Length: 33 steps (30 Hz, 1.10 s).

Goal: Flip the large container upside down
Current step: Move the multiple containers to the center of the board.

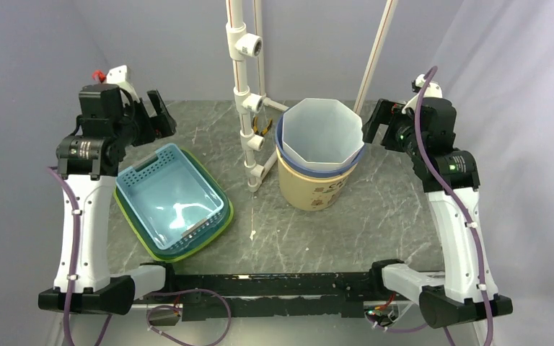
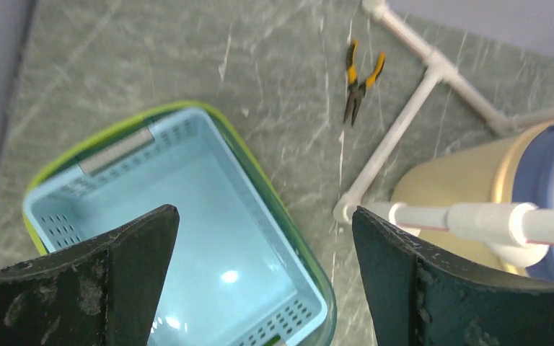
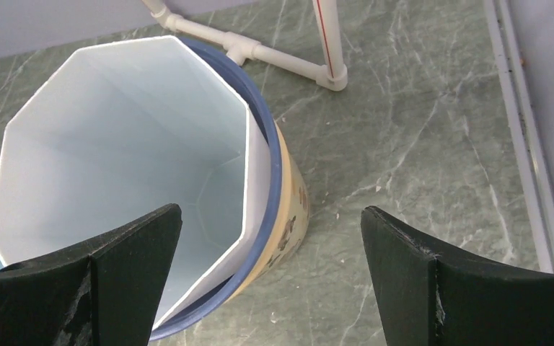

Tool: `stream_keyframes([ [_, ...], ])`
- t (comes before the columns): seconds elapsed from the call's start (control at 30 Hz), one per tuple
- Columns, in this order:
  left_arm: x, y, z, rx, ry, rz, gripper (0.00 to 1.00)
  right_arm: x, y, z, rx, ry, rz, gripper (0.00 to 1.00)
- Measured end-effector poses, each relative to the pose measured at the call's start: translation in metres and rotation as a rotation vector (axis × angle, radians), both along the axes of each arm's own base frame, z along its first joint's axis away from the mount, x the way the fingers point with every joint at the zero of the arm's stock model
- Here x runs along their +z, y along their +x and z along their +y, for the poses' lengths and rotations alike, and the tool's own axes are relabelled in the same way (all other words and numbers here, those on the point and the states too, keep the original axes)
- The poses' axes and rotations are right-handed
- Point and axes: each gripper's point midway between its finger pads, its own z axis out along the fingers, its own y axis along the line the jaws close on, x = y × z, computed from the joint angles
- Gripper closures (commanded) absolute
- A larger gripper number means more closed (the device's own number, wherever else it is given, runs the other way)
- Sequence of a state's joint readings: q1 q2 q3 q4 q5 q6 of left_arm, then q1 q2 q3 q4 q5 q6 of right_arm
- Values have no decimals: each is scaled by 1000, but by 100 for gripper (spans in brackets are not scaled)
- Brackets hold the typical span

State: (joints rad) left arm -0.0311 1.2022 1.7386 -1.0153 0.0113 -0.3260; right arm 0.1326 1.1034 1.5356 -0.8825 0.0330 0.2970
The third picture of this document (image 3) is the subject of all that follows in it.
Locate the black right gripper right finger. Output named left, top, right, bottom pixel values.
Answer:
left=361, top=206, right=554, bottom=345

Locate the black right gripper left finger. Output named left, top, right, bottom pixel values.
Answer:
left=0, top=203, right=182, bottom=345

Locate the blue and cream bucket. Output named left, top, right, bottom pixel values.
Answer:
left=149, top=38, right=307, bottom=342

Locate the white octagonal plastic container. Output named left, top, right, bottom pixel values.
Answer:
left=0, top=35, right=271, bottom=331

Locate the metal rail at wall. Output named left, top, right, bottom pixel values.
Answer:
left=483, top=0, right=554, bottom=274

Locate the white PVC pipe frame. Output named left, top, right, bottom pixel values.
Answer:
left=143, top=0, right=348, bottom=92

